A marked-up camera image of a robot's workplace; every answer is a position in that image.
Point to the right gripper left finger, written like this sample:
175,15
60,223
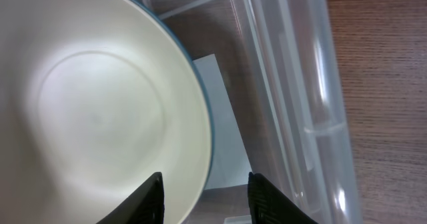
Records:
144,206

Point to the cream white bowl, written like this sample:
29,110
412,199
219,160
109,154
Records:
95,98

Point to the clear plastic storage container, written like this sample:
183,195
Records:
279,66

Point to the white label in container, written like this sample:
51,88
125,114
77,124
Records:
230,164

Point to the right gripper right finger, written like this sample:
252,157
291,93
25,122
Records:
268,205

